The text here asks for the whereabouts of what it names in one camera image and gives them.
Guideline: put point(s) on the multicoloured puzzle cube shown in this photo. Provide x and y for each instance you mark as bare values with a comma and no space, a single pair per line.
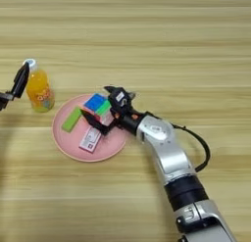
96,102

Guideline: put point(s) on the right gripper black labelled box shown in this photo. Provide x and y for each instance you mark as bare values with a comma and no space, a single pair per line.
119,99

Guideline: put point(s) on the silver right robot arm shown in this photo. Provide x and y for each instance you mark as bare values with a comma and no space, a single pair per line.
170,151

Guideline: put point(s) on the pink round plate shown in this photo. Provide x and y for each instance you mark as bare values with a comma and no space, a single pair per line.
72,141

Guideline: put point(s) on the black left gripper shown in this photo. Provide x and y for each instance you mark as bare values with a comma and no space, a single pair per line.
4,98

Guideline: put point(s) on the orange juice bottle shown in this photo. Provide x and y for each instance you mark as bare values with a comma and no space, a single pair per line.
40,92

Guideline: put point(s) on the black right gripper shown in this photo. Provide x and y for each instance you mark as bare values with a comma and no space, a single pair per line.
130,121

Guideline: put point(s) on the green rectangular block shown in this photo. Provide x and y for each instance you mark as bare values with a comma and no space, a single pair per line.
72,119

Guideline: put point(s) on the small red white card box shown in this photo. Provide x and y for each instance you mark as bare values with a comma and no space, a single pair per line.
89,140

